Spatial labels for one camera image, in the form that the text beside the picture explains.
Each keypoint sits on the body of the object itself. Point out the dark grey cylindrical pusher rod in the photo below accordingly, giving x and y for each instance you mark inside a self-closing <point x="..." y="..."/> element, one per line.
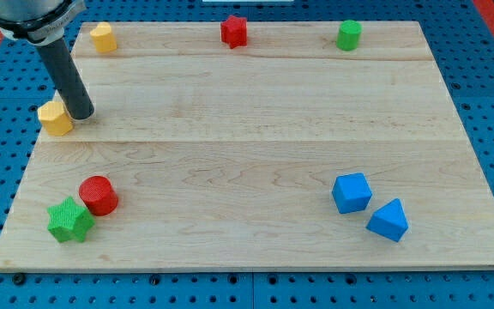
<point x="66" y="78"/>

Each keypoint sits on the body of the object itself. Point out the green star block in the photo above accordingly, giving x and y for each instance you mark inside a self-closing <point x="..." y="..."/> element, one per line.
<point x="69" y="221"/>

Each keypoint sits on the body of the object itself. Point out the red star block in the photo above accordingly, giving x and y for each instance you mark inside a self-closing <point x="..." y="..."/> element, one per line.
<point x="233" y="31"/>

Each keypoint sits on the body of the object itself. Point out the yellow heart block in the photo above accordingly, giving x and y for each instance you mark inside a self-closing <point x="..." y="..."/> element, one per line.
<point x="103" y="38"/>

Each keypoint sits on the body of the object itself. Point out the yellow hexagon block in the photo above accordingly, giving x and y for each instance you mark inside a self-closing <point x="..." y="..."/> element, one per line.
<point x="54" y="118"/>

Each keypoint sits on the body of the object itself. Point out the red cylinder block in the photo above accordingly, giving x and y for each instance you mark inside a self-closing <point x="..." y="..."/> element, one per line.
<point x="98" y="195"/>

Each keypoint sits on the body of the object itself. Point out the light wooden board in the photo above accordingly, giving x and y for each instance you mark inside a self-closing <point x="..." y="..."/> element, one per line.
<point x="224" y="160"/>

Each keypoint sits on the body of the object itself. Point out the green cylinder block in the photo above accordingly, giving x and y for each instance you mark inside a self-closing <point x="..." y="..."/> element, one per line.
<point x="348" y="35"/>

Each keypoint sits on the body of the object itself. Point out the blue cube block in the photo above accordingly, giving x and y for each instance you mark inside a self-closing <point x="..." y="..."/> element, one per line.
<point x="351" y="193"/>

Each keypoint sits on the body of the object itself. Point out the blue triangular prism block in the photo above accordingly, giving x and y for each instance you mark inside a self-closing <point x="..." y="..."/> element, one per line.
<point x="389" y="221"/>

